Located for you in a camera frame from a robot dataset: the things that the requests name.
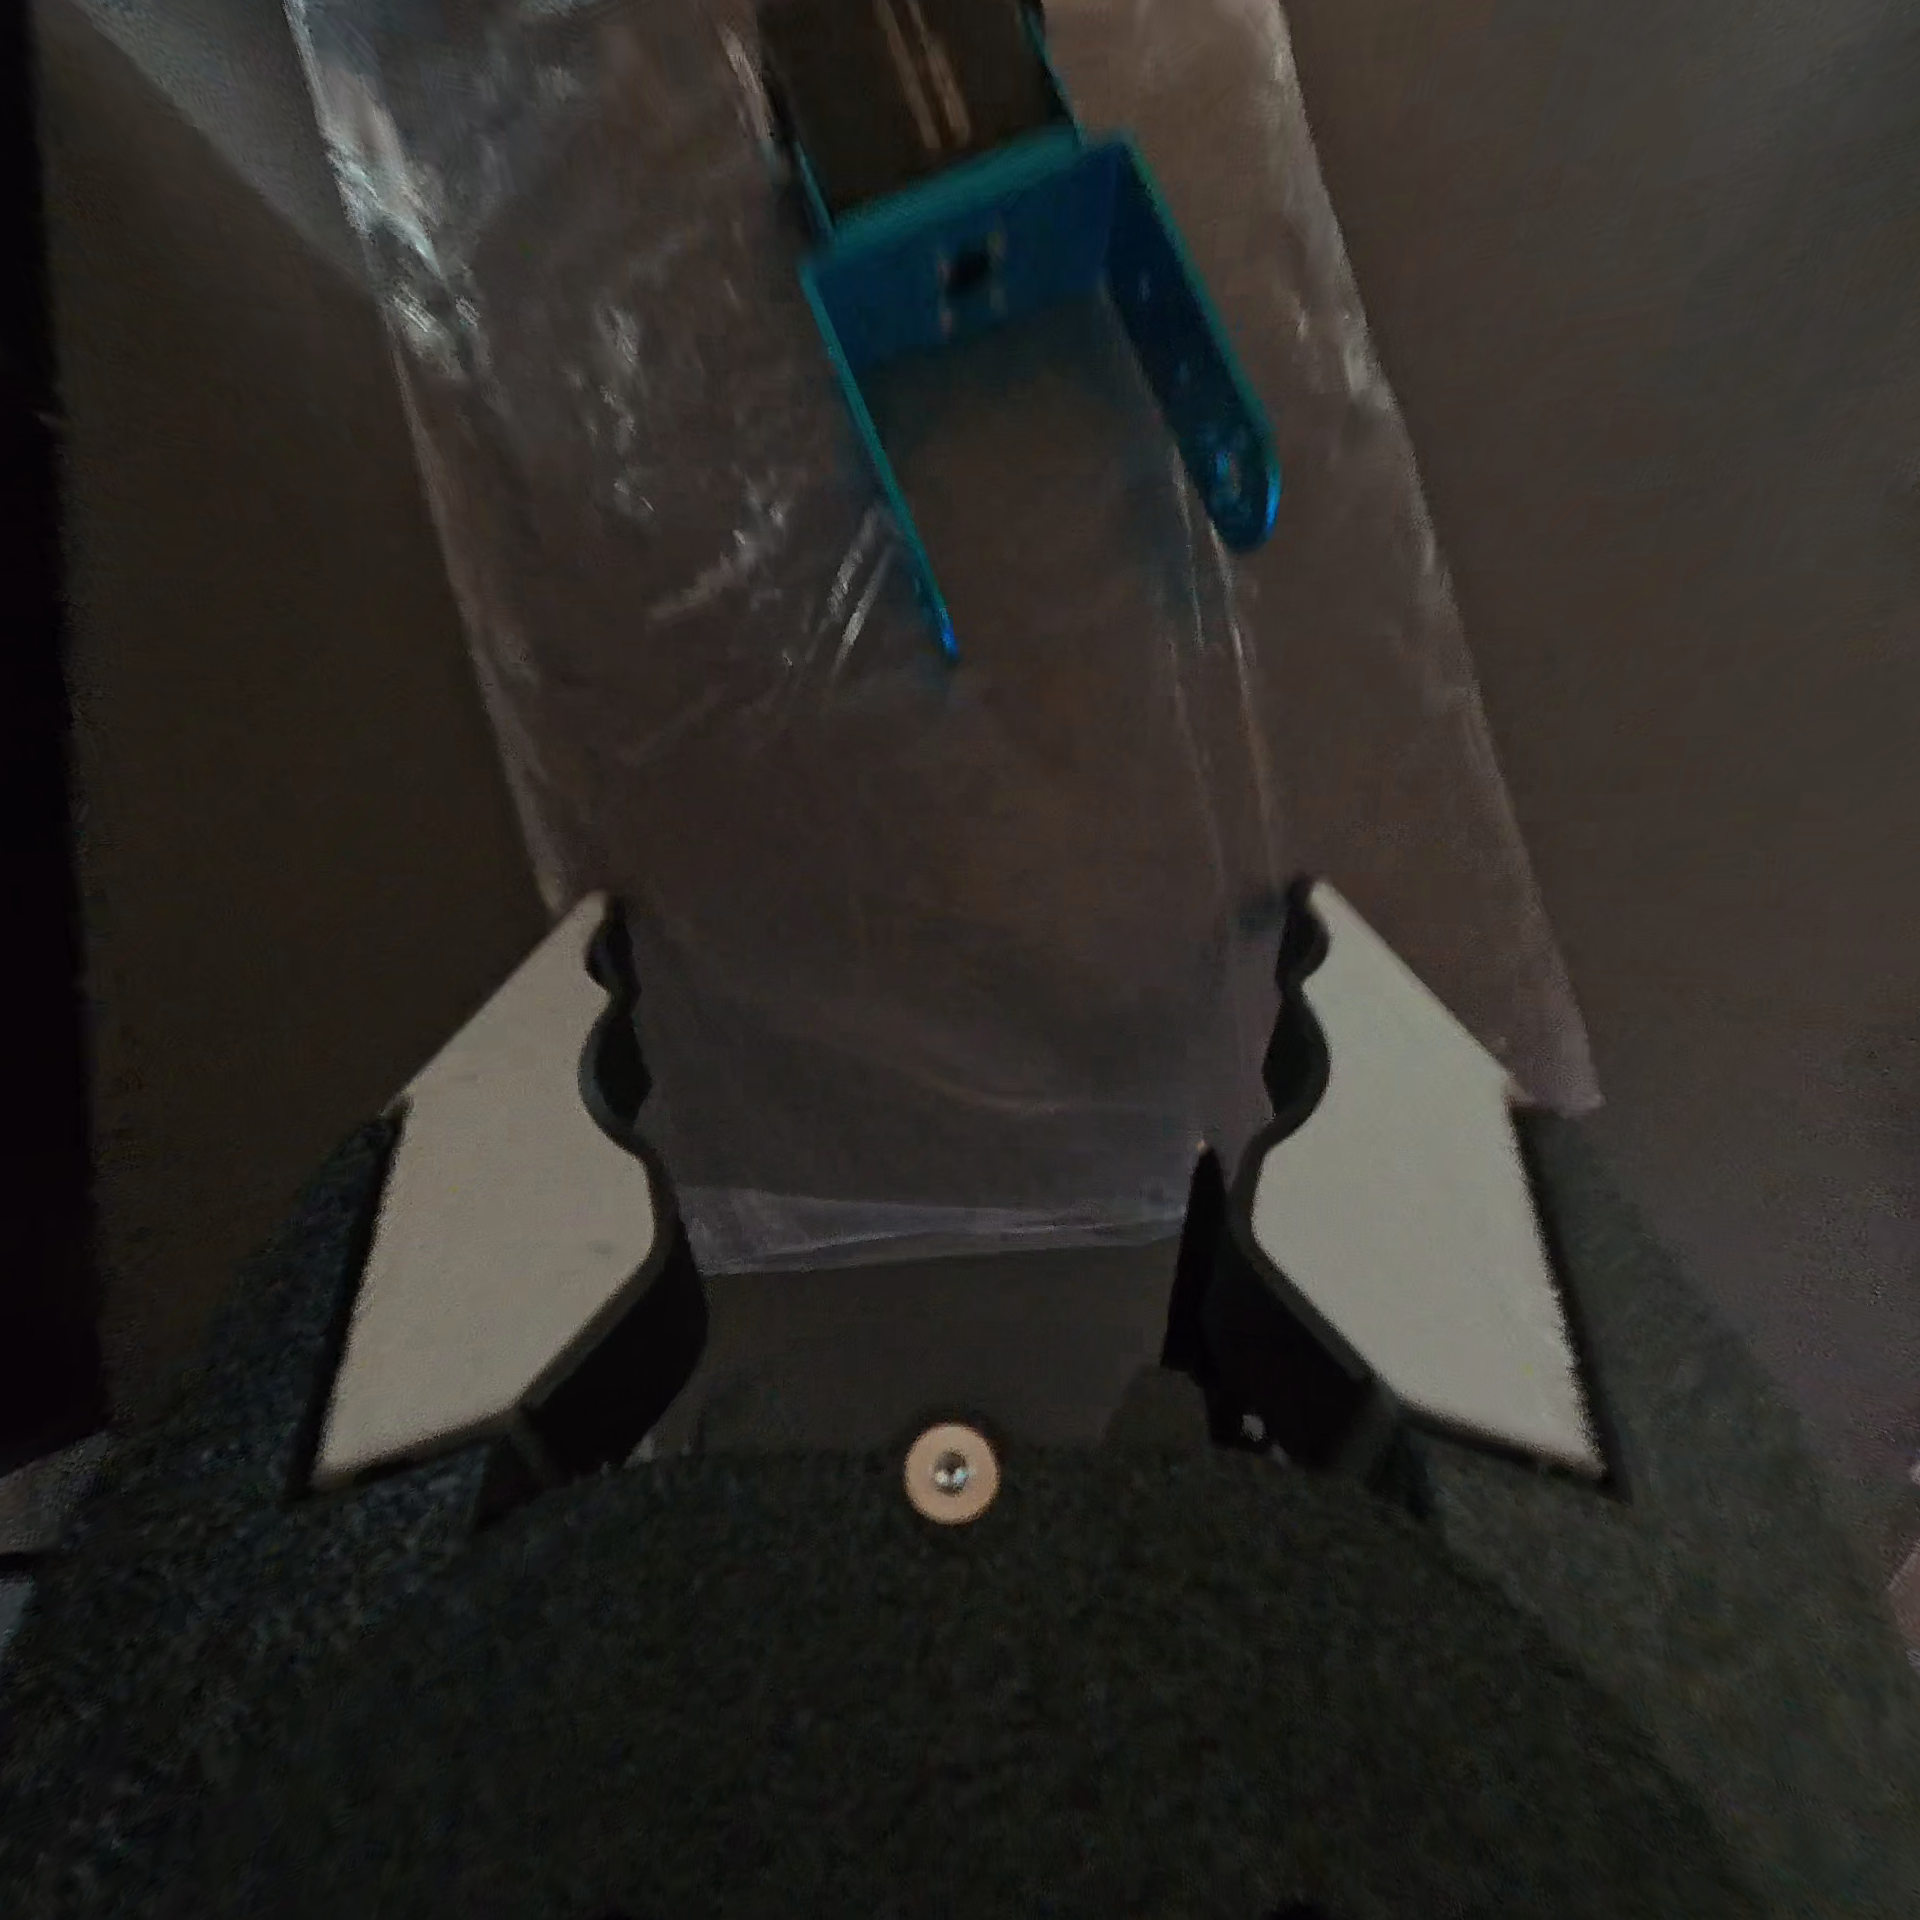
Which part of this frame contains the clear plastic bag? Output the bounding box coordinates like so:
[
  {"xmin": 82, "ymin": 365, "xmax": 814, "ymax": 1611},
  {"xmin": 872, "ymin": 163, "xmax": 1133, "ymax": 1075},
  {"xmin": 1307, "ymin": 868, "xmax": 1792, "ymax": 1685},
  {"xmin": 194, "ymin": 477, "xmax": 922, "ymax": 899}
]
[{"xmin": 283, "ymin": 0, "xmax": 1600, "ymax": 1278}]

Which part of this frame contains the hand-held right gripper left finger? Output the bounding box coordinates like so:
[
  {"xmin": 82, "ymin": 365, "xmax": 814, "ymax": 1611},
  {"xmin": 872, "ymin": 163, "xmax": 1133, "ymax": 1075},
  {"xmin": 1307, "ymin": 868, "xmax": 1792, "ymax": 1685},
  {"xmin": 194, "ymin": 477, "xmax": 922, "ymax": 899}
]
[{"xmin": 305, "ymin": 893, "xmax": 709, "ymax": 1518}]

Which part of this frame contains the blue metal U bracket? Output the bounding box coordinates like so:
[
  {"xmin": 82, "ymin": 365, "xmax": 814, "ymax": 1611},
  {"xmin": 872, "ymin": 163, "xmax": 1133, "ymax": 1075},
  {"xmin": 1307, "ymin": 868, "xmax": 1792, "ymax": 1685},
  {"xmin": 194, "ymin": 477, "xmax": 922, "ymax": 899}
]
[{"xmin": 793, "ymin": 126, "xmax": 1290, "ymax": 670}]

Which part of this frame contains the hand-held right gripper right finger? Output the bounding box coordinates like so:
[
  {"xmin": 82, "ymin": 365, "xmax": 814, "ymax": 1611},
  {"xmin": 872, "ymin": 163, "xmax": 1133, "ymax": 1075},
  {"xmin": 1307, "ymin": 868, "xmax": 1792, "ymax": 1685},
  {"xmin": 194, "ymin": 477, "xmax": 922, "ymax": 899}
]
[{"xmin": 1162, "ymin": 876, "xmax": 1607, "ymax": 1488}]

